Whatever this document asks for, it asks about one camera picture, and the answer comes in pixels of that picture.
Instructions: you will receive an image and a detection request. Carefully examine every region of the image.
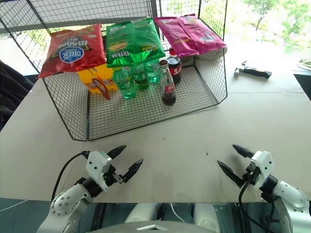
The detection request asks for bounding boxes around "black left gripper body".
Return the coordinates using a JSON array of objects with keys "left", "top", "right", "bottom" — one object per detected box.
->
[{"left": 103, "top": 164, "right": 127, "bottom": 188}]

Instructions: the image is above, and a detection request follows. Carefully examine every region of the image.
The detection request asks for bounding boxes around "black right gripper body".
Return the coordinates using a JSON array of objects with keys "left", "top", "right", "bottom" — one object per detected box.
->
[{"left": 240, "top": 162, "right": 261, "bottom": 189}]

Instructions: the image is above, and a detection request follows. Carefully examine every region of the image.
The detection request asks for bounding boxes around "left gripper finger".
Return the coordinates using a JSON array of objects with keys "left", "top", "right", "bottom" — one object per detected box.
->
[
  {"left": 122, "top": 158, "right": 144, "bottom": 183},
  {"left": 106, "top": 145, "right": 128, "bottom": 161}
]

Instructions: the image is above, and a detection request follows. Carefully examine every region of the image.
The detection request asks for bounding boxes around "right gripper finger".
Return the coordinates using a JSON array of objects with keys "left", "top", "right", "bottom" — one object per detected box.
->
[
  {"left": 232, "top": 144, "right": 255, "bottom": 160},
  {"left": 216, "top": 160, "right": 244, "bottom": 188}
]

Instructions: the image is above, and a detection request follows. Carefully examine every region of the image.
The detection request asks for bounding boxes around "green plastic soda bottle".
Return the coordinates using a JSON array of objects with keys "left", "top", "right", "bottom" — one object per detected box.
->
[
  {"left": 145, "top": 59, "right": 162, "bottom": 84},
  {"left": 131, "top": 63, "right": 149, "bottom": 91},
  {"left": 112, "top": 66, "right": 138, "bottom": 100}
]

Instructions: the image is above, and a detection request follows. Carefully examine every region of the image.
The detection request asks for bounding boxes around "glass cola bottle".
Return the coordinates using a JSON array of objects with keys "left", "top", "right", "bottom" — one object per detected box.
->
[{"left": 158, "top": 60, "right": 177, "bottom": 106}]

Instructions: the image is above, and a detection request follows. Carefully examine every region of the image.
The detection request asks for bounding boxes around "black handled hammer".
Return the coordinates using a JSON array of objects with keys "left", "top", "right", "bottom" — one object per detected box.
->
[{"left": 234, "top": 61, "right": 272, "bottom": 79}]

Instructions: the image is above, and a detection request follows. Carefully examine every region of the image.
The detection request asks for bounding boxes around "plastic cola bottle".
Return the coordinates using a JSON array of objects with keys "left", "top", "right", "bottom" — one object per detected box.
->
[{"left": 167, "top": 48, "right": 183, "bottom": 85}]

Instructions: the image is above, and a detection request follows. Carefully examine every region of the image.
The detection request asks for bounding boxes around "white robot thigh cover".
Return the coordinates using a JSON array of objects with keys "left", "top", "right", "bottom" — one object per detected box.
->
[
  {"left": 192, "top": 202, "right": 221, "bottom": 233},
  {"left": 124, "top": 202, "right": 159, "bottom": 224}
]

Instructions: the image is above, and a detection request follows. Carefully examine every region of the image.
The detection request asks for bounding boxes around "silver robot torso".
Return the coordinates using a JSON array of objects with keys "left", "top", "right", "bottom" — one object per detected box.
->
[{"left": 84, "top": 219, "right": 227, "bottom": 233}]

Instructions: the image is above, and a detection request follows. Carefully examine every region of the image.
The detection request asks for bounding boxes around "black flat mat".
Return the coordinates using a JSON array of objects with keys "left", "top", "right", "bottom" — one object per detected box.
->
[{"left": 293, "top": 72, "right": 311, "bottom": 101}]

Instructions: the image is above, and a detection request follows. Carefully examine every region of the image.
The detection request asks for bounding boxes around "green chip bag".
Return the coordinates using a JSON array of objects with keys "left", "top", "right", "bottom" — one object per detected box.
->
[
  {"left": 104, "top": 21, "right": 137, "bottom": 68},
  {"left": 130, "top": 17, "right": 167, "bottom": 66}
]

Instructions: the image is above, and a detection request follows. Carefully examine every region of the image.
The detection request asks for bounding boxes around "pale round dish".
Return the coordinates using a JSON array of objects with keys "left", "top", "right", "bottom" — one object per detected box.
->
[{"left": 296, "top": 58, "right": 311, "bottom": 72}]

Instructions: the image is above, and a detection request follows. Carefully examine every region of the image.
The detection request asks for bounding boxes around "red chip bag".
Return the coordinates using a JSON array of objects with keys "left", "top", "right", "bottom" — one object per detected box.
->
[{"left": 38, "top": 23, "right": 106, "bottom": 79}]

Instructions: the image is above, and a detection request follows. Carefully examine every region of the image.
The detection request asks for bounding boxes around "black chair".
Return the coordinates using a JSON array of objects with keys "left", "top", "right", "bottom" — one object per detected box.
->
[{"left": 0, "top": 60, "right": 35, "bottom": 131}]

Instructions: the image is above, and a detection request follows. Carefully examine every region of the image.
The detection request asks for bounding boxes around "pink chip bag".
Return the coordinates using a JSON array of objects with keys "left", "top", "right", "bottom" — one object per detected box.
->
[
  {"left": 178, "top": 15, "right": 228, "bottom": 56},
  {"left": 154, "top": 16, "right": 200, "bottom": 57}
]

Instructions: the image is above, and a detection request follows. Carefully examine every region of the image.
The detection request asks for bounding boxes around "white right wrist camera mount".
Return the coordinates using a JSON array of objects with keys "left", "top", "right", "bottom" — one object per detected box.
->
[{"left": 250, "top": 150, "right": 276, "bottom": 189}]

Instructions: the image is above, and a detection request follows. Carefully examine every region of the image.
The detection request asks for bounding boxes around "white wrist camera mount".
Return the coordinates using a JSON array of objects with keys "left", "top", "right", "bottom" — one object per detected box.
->
[
  {"left": 85, "top": 150, "right": 113, "bottom": 193},
  {"left": 250, "top": 150, "right": 276, "bottom": 189}
]

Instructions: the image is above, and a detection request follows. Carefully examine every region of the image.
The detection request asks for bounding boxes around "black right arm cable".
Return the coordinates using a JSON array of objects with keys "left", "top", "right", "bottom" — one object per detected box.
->
[{"left": 238, "top": 179, "right": 276, "bottom": 233}]

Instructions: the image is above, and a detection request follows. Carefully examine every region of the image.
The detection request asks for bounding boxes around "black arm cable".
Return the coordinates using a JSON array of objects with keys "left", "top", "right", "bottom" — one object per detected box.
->
[
  {"left": 238, "top": 179, "right": 276, "bottom": 233},
  {"left": 51, "top": 150, "right": 88, "bottom": 202}
]

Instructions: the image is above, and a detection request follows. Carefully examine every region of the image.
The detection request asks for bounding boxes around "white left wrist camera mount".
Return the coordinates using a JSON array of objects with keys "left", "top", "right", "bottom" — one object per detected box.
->
[{"left": 85, "top": 150, "right": 113, "bottom": 193}]

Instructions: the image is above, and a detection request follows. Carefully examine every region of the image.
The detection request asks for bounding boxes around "black wire mesh rack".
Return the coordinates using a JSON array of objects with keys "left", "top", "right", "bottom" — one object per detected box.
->
[{"left": 0, "top": 0, "right": 229, "bottom": 142}]

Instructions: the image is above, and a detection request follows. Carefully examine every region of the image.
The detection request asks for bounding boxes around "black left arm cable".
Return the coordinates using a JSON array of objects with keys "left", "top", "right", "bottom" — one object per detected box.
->
[{"left": 51, "top": 150, "right": 88, "bottom": 202}]

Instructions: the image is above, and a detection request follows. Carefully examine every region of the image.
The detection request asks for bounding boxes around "thin white cable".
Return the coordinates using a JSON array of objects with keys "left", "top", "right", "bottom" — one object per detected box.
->
[{"left": 169, "top": 203, "right": 186, "bottom": 222}]

